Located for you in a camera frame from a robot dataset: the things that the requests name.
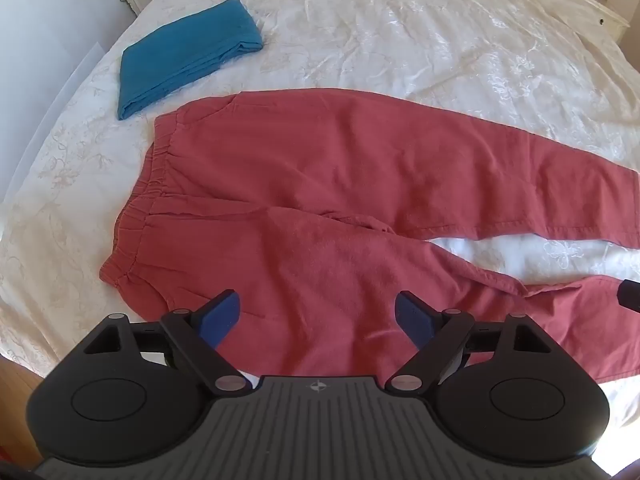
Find folded teal cloth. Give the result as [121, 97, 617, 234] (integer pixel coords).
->
[117, 0, 265, 121]

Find white floral bedspread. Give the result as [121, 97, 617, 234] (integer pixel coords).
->
[0, 0, 640, 431]

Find red pants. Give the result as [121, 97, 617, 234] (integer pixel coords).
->
[99, 87, 640, 386]

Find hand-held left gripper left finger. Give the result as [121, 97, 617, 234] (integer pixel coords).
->
[81, 289, 252, 397]

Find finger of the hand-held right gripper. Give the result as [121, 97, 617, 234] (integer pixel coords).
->
[618, 279, 640, 315]

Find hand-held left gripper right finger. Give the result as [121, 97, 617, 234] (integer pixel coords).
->
[384, 290, 557, 395]

